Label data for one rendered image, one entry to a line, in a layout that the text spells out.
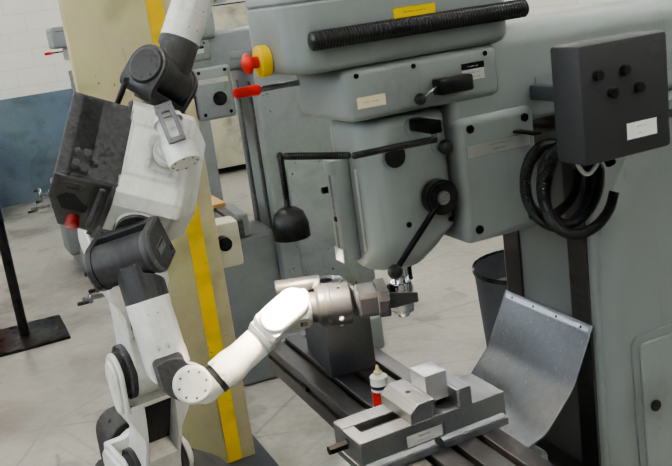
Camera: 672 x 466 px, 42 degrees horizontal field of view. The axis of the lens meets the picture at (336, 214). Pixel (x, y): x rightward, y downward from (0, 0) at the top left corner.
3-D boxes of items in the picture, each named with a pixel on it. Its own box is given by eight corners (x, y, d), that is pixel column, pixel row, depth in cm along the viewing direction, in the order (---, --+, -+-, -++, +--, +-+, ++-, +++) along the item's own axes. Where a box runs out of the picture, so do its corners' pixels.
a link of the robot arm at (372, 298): (389, 285, 178) (330, 293, 178) (393, 329, 181) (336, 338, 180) (380, 267, 190) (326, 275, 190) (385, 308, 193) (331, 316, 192)
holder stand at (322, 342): (331, 378, 218) (320, 303, 213) (307, 349, 238) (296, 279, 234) (376, 367, 221) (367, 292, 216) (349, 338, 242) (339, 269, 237)
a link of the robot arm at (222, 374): (272, 356, 178) (198, 423, 172) (263, 354, 187) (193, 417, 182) (238, 317, 177) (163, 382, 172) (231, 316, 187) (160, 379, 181)
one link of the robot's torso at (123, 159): (29, 261, 196) (49, 195, 166) (61, 132, 211) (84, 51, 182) (160, 288, 206) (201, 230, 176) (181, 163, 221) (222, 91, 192)
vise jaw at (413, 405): (411, 425, 175) (409, 407, 174) (381, 403, 186) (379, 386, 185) (436, 416, 178) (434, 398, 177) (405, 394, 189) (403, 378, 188)
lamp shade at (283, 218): (266, 241, 170) (261, 211, 169) (288, 231, 176) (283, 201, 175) (296, 243, 166) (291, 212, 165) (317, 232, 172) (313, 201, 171)
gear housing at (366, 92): (350, 125, 160) (343, 70, 158) (299, 115, 182) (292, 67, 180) (502, 94, 173) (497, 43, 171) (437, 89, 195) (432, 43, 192)
